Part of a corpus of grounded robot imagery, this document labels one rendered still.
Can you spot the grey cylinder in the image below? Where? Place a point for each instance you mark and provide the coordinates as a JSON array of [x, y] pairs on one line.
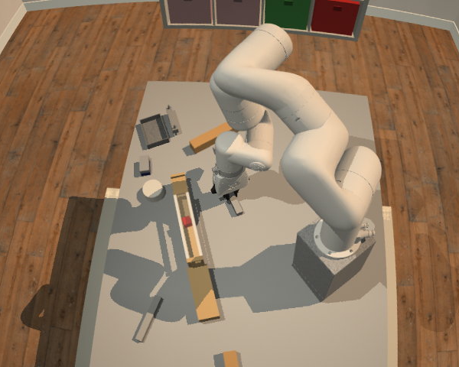
[[153, 191]]

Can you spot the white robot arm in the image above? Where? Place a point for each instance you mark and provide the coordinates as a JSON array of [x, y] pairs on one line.
[[317, 149]]

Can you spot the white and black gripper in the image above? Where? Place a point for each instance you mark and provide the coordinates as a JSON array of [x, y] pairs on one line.
[[223, 186]]

